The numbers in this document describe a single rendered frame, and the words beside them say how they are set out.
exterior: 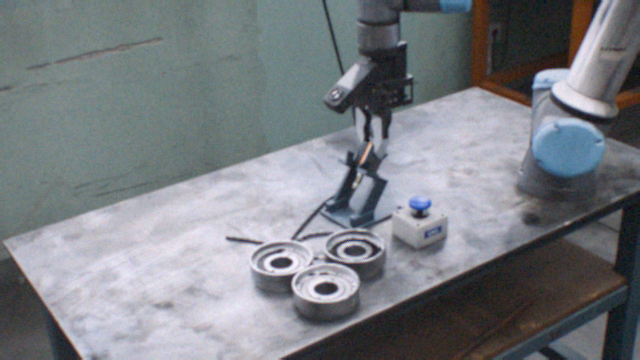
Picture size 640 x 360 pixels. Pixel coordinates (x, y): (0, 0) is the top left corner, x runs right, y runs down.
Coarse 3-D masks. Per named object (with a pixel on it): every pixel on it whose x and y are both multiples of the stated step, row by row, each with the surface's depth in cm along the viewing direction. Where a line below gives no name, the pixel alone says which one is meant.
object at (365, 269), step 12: (336, 240) 142; (372, 240) 141; (324, 252) 137; (348, 252) 141; (360, 252) 141; (384, 252) 136; (336, 264) 135; (348, 264) 134; (360, 264) 134; (372, 264) 135; (360, 276) 135; (372, 276) 136
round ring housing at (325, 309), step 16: (304, 272) 132; (320, 272) 133; (336, 272) 133; (352, 272) 131; (320, 288) 131; (336, 288) 131; (352, 288) 129; (304, 304) 126; (320, 304) 124; (336, 304) 124; (352, 304) 126
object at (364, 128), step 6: (360, 114) 150; (366, 114) 150; (360, 120) 151; (366, 120) 150; (360, 126) 151; (366, 126) 151; (360, 132) 152; (366, 132) 151; (372, 132) 154; (360, 138) 152; (366, 138) 152
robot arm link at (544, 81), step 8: (544, 72) 154; (552, 72) 154; (560, 72) 154; (568, 72) 154; (536, 80) 153; (544, 80) 150; (552, 80) 149; (560, 80) 148; (536, 88) 153; (544, 88) 150; (536, 96) 153; (544, 96) 149; (536, 104) 151
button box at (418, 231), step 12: (396, 216) 145; (408, 216) 145; (420, 216) 144; (432, 216) 144; (444, 216) 144; (396, 228) 147; (408, 228) 143; (420, 228) 142; (432, 228) 143; (444, 228) 145; (408, 240) 145; (420, 240) 143; (432, 240) 144
